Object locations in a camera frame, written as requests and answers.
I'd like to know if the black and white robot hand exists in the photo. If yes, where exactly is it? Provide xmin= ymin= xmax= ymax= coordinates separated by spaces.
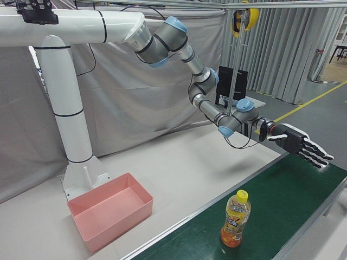
xmin=266 ymin=123 xmax=335 ymax=170

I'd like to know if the orange tea bottle yellow cap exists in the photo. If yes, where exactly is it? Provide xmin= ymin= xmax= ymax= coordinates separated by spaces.
xmin=220 ymin=189 xmax=252 ymax=248

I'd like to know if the pink plastic basket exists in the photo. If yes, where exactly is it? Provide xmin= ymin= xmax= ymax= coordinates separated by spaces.
xmin=67 ymin=172 xmax=154 ymax=254

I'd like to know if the green conveyor belt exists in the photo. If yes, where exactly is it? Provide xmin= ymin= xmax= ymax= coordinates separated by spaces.
xmin=119 ymin=147 xmax=347 ymax=260

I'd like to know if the black flat panel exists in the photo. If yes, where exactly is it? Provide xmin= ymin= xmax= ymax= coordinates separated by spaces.
xmin=233 ymin=69 xmax=248 ymax=101

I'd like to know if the grey pleated curtain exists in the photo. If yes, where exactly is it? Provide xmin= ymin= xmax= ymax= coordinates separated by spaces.
xmin=222 ymin=6 xmax=345 ymax=105

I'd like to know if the black monitor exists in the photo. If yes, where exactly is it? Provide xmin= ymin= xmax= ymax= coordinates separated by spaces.
xmin=215 ymin=66 xmax=234 ymax=106

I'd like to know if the dark wooden table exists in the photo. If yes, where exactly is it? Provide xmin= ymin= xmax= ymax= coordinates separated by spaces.
xmin=329 ymin=44 xmax=347 ymax=64

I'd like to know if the grey backdrop cloth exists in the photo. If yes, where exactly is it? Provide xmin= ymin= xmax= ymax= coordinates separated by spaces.
xmin=0 ymin=0 xmax=228 ymax=204

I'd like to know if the white robot torso stand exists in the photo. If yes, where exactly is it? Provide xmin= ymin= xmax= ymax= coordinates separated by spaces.
xmin=0 ymin=6 xmax=146 ymax=203

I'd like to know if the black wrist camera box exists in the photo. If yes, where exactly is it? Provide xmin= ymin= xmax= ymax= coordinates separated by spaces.
xmin=259 ymin=123 xmax=269 ymax=143

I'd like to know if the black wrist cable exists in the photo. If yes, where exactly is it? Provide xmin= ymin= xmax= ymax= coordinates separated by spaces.
xmin=223 ymin=127 xmax=262 ymax=150

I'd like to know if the yellow cable reel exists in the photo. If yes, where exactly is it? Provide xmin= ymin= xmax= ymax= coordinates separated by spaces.
xmin=230 ymin=7 xmax=260 ymax=38

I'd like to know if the black cable over shoulder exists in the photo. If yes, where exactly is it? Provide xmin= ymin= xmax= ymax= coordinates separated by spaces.
xmin=119 ymin=4 xmax=166 ymax=21

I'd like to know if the black cable on stand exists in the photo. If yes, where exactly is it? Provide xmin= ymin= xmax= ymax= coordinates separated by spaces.
xmin=76 ymin=43 xmax=97 ymax=76

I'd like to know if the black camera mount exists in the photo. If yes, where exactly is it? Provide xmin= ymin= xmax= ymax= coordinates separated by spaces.
xmin=15 ymin=0 xmax=59 ymax=25

